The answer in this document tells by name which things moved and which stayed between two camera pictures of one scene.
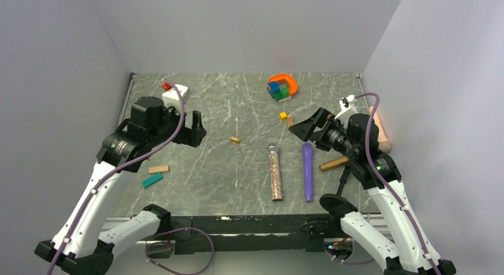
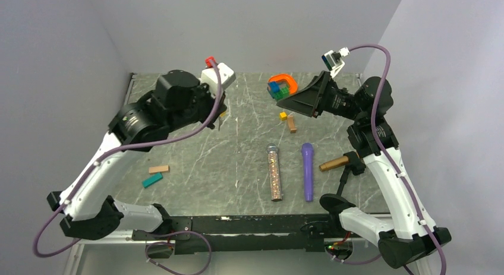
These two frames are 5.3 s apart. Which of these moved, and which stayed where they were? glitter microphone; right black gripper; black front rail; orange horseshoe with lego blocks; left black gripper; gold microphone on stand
Moved: right black gripper; left black gripper
Stayed: black front rail; orange horseshoe with lego blocks; glitter microphone; gold microphone on stand
